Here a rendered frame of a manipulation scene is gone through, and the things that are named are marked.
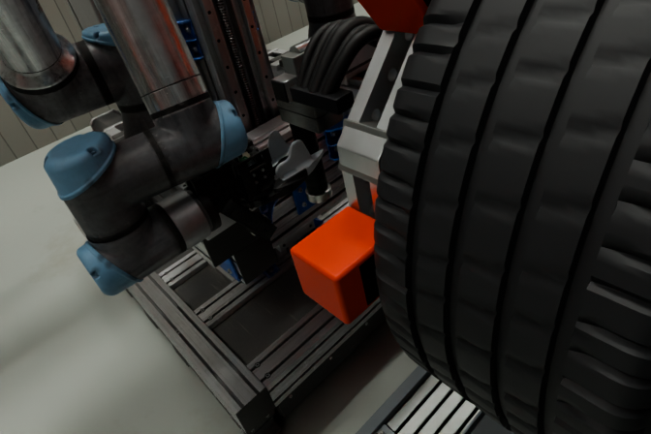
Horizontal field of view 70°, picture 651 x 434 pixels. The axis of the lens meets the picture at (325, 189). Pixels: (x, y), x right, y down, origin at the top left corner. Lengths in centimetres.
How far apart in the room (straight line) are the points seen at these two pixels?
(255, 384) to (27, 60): 83
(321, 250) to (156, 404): 120
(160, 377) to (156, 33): 127
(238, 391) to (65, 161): 81
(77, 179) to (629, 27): 50
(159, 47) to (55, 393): 145
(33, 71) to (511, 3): 69
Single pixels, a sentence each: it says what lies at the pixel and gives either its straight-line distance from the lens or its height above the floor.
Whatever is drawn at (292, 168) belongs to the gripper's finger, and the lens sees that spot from 69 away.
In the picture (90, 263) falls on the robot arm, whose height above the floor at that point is 88.
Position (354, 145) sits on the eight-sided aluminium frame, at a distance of 47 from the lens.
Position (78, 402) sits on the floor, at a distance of 177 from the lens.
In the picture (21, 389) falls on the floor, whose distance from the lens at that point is 195.
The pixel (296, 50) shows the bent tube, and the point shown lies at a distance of 65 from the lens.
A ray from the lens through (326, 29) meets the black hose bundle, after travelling 60.
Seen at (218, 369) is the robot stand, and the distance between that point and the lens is 128.
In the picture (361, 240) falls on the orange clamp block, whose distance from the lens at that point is 47.
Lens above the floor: 120
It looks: 34 degrees down
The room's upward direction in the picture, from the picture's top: 14 degrees counter-clockwise
